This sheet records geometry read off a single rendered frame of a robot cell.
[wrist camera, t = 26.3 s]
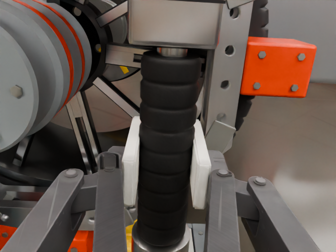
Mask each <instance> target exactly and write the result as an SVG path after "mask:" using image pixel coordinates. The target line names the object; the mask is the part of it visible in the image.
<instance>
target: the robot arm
mask: <svg viewBox="0 0 336 252"><path fill-rule="evenodd" d="M140 124H141V120H140V117H139V116H134V117H133V118H132V122H131V126H130V130H129V134H128V138H127V142H126V146H112V147H111V148H110V149H108V151H105V152H102V153H100V154H99V155H98V156H97V168H98V171H97V172H96V173H93V174H88V175H84V172H83V171H82V170H80V169H76V168H70V169H66V170H64V171H62V172H61V173H60V174H59V175H58V176H57V178H56V179H55V180H54V181H53V183H52V184H51V185H50V187H49V188H48V189H47V191H46V192H45V193H44V194H43V196H42V197H41V198H40V200H39V201H38V202H37V204H36V205H35V206H34V207H33V209H32V210H31V211H30V213H29V214H28V215H27V217H26V218H25V219H24V221H23V222H22V223H21V224H20V226H19V227H18V228H17V230H16V231H15V232H14V234H13V235H12V236H11V237H10V239H9V240H8V241H7V243H6V244H5V245H4V247H3V248H2V249H1V250H0V252H68V250H69V248H70V246H71V244H72V241H73V239H74V237H75V235H76V233H77V231H78V229H79V227H80V225H81V223H82V221H83V219H84V217H85V215H86V211H91V210H95V216H94V231H93V247H92V252H128V250H127V236H126V223H125V209H124V206H125V207H133V205H135V201H136V194H137V187H138V179H139V166H140V161H139V160H140V143H141V142H140ZM194 127H195V134H194V140H193V145H192V157H191V165H190V187H191V196H192V205H193V208H194V209H199V210H204V209H205V208H206V206H207V209H206V217H205V221H206V223H205V237H204V251H203V252H241V249H240V237H239V224H238V216H239V217H241V221H242V223H243V225H244V228H245V230H246V232H247V234H248V236H249V239H250V241H251V243H252V245H253V247H254V249H255V252H321V250H320V249H319V248H318V246H317V245H316V243H315V242H314V241H313V239H312V238H311V236H310V235H309V234H308V232H307V231H306V230H305V228H304V227H303V225H302V224H301V223H300V221H299V220H298V218H297V217H296V216H295V214H294V213H293V212H292V210H291V209H290V207H289V206H288V205H287V203H286V202H285V200H284V199H283V198H282V196H281V195H280V194H279V192H278V191H277V189H276V188H275V187H274V185H273V184H272V183H271V182H270V181H269V180H268V179H266V178H264V177H262V176H252V177H250V178H249V179H248V181H247V182H245V181H241V180H238V179H236V178H235V176H234V174H233V173H232V172H231V171H229V170H228V167H227V164H226V161H225V159H224V156H223V154H222V153H221V152H220V151H218V150H207V146H206V142H205V138H204V134H203V130H202V126H201V123H200V121H199V120H198V119H196V122H195V124H194Z"/></svg>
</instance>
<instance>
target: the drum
mask: <svg viewBox="0 0 336 252"><path fill-rule="evenodd" d="M91 66H92V51H91V46H90V42H89V40H88V37H87V35H86V33H85V31H84V29H83V28H82V26H81V25H80V23H79V22H78V21H77V20H76V18H75V17H74V16H73V15H72V14H71V13H69V12H68V11H67V10H66V9H64V8H63V7H61V6H59V5H58V4H56V3H47V2H44V1H42V0H0V153H1V152H3V151H6V150H8V149H10V148H11V147H13V146H15V145H16V144H17V143H19V142H20V141H21V140H22V139H23V138H24V137H27V136H29V135H32V134H34V133H36V132H37V131H39V130H40V129H42V128H43V127H44V126H45V125H47V124H48V122H49V121H50V120H51V119H53V118H54V117H55V116H56V115H57V114H58V113H59V112H60V110H61V109H62V108H63V107H64V106H65V105H66V104H67V103H68V102H69V101H70V100H71V99H72V98H73V97H74V96H75V95H76V94H77V93H78V92H79V90H80V89H81V88H82V87H83V86H84V84H85V83H86V81H87V79H88V77H89V74H90V71H91Z"/></svg>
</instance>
